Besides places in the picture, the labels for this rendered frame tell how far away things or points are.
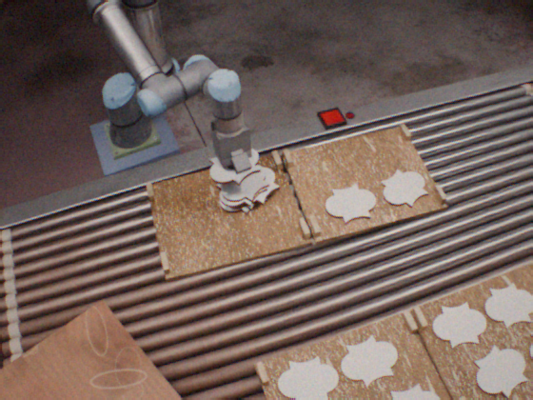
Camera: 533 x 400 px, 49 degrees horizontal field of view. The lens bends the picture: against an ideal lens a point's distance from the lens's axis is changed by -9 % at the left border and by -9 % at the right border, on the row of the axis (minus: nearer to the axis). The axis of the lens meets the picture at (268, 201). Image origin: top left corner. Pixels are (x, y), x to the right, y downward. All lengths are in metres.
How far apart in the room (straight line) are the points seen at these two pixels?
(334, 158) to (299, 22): 2.34
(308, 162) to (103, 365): 0.88
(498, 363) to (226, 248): 0.79
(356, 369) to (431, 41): 2.89
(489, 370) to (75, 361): 1.00
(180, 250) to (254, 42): 2.44
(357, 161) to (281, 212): 0.30
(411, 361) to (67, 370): 0.83
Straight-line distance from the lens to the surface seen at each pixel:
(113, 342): 1.51
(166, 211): 1.83
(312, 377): 1.51
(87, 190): 1.99
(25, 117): 3.88
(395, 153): 1.95
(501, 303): 1.67
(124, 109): 2.00
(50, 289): 1.80
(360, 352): 1.54
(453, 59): 3.96
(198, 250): 1.73
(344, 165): 1.90
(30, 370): 1.55
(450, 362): 1.57
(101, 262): 1.80
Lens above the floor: 2.33
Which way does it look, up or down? 50 degrees down
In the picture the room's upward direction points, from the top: 5 degrees counter-clockwise
